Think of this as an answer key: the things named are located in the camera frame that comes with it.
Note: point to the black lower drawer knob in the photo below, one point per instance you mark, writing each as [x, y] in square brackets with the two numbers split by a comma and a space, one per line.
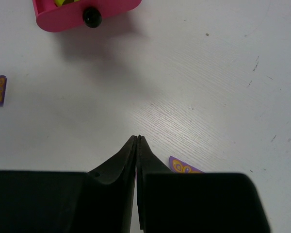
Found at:
[92, 17]

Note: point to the pink drawer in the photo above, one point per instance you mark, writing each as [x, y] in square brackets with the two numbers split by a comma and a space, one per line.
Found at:
[60, 15]

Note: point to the purple butterfly lego brick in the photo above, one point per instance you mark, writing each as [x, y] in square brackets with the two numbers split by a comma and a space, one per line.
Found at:
[179, 166]

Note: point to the lime square lego brick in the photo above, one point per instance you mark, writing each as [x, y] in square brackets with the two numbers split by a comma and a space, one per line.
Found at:
[60, 3]

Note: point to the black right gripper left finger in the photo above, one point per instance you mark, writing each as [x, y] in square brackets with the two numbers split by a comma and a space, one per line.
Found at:
[98, 201]

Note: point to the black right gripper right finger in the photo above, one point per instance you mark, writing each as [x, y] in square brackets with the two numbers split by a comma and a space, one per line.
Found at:
[171, 202]

